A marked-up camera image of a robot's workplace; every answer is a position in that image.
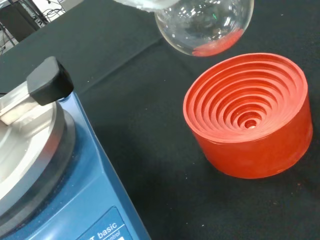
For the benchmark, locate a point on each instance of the black case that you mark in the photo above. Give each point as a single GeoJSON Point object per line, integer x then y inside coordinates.
{"type": "Point", "coordinates": [17, 22]}

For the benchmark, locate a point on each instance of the black bench cloth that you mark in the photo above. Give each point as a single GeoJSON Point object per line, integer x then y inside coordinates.
{"type": "Point", "coordinates": [150, 125]}

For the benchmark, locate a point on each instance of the heater with blue base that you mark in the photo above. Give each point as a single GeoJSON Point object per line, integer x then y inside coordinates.
{"type": "Point", "coordinates": [82, 190]}

